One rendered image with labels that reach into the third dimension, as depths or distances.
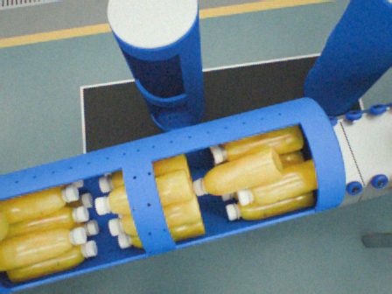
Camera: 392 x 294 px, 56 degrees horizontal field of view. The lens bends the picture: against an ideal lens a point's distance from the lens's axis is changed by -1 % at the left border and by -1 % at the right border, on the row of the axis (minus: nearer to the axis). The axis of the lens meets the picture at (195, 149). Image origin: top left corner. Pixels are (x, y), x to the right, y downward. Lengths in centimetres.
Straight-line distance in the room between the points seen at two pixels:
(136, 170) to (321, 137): 41
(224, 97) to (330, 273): 106
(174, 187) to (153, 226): 9
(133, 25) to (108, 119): 94
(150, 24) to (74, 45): 135
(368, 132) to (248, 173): 50
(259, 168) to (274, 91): 126
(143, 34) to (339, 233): 146
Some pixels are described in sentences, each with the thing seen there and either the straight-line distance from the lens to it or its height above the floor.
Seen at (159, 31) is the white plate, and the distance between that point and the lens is 116.
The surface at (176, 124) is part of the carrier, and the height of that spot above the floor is 16.
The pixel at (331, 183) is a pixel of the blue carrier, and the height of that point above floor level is 120.
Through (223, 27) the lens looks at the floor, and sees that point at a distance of 240.
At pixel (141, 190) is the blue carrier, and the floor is 123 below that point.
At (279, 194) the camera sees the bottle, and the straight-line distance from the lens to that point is 89.
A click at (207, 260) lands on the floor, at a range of 201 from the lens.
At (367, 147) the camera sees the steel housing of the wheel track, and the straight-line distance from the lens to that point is 121.
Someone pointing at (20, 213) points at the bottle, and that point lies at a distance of 97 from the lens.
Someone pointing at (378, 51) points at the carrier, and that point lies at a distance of 150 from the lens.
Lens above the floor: 201
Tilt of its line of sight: 75 degrees down
